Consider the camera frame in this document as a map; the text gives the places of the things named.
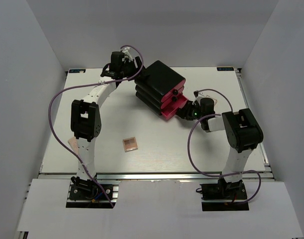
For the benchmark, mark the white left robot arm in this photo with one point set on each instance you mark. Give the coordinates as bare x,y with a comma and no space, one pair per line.
85,113

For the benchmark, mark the small palette near right arm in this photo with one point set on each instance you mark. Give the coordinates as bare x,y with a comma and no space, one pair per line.
215,100

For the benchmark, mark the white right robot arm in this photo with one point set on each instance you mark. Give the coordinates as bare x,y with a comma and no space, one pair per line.
242,131

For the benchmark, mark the four-colour eyeshadow palette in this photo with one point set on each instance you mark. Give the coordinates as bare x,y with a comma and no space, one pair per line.
130,144

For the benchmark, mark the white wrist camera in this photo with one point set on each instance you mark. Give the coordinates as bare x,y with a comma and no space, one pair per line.
198,97
126,51

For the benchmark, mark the pink blush palette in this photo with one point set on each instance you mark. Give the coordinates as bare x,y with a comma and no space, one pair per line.
73,144

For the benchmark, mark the pink bottom drawer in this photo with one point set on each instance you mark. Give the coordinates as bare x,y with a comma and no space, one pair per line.
171,109

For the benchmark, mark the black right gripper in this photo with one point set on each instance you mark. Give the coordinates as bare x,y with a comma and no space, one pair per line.
185,112

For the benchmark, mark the pink top drawer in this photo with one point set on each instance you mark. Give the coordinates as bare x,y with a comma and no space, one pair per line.
171,86

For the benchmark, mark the left blue corner label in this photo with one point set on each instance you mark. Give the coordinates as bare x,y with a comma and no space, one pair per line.
76,71

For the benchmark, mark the blue corner label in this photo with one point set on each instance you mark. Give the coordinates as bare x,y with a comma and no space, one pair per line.
225,69
76,71

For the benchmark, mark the black drawer organizer cabinet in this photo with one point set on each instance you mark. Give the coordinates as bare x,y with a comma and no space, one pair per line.
150,84

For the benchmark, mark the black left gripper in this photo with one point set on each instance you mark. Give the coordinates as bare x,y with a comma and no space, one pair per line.
131,63

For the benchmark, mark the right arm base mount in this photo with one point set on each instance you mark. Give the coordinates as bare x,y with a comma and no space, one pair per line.
216,198

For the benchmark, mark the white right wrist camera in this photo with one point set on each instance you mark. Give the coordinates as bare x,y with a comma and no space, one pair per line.
198,97

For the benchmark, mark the aluminium table front rail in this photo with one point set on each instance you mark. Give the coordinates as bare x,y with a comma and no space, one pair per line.
152,176

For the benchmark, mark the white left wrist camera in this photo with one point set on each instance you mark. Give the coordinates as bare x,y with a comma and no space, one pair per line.
126,51

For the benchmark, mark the right blue corner label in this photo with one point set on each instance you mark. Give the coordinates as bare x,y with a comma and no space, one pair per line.
225,69

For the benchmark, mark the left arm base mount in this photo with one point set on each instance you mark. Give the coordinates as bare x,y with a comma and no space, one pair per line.
85,194

